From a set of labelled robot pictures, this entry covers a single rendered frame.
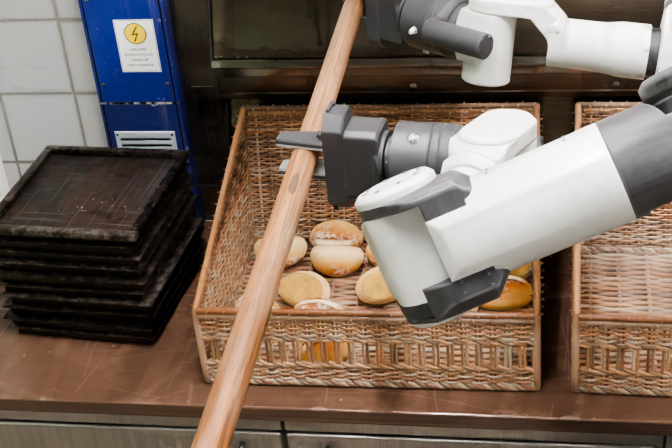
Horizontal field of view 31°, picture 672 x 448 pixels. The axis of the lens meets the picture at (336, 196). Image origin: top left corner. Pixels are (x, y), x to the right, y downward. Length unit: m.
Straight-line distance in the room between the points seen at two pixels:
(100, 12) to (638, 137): 1.42
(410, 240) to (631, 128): 0.21
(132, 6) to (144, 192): 0.34
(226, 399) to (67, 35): 1.40
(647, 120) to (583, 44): 0.58
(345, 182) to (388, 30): 0.42
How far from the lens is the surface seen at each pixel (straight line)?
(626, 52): 1.61
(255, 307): 1.14
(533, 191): 1.03
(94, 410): 2.09
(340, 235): 2.25
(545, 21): 1.61
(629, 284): 2.21
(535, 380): 1.97
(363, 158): 1.35
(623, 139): 1.03
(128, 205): 2.13
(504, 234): 1.03
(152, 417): 2.08
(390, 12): 1.72
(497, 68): 1.63
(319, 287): 2.13
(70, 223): 2.11
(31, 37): 2.39
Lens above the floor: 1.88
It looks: 31 degrees down
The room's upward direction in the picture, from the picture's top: 6 degrees counter-clockwise
